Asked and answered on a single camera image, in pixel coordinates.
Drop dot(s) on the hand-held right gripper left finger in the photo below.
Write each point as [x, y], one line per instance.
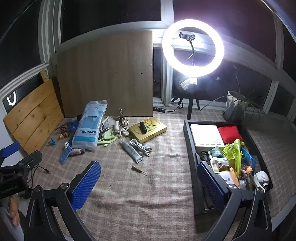
[85, 183]

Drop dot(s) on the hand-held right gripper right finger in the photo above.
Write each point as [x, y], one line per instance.
[210, 185]

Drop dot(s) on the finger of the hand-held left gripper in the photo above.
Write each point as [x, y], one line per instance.
[30, 160]
[10, 148]

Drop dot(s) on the long blue box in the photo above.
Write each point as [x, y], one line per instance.
[64, 156]

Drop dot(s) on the black container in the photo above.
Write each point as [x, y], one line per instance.
[190, 148]

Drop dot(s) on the blue face mask pack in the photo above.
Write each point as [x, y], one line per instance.
[89, 129]

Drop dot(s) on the person's left forearm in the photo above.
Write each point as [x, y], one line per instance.
[9, 227]

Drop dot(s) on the person's left hand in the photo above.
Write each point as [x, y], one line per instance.
[14, 208]

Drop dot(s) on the blue clip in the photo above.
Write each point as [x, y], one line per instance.
[52, 142]

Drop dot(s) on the black scissors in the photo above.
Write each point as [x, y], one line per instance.
[204, 155]

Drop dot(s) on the small pink white tube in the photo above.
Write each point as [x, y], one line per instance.
[77, 151]

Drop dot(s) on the pine plank board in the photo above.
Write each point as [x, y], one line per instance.
[32, 118]

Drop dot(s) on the green packet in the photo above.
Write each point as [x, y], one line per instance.
[232, 153]

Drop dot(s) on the cartoon figurine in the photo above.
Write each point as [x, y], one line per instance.
[248, 172]

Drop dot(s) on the green cloth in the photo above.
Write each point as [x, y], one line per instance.
[107, 139]

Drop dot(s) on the white flat box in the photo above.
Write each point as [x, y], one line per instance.
[205, 135]

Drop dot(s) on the small blue packet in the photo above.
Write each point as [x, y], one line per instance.
[74, 128]

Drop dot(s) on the small screwdriver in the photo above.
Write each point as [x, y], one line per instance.
[138, 170]

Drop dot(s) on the red pouch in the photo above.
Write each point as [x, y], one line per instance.
[231, 134]

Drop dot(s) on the grey white tube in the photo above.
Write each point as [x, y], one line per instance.
[130, 150]

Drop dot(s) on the white sachet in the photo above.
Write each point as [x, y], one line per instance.
[107, 122]

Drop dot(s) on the gold box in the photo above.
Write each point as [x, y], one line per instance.
[152, 132]

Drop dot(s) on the narrow wooden strip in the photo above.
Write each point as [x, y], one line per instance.
[44, 76]

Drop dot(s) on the black cylinder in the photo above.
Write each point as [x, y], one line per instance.
[143, 128]

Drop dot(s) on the potted plant white pot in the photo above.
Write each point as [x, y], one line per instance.
[235, 99]

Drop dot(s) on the black power strip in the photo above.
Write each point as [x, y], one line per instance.
[160, 109]

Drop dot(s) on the crumpled white paper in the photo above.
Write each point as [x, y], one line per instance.
[188, 83]

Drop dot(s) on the large brown wooden board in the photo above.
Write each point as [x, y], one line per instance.
[104, 76]

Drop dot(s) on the black phone clamp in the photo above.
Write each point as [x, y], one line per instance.
[187, 36]

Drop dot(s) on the white window frame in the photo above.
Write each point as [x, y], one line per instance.
[111, 34]

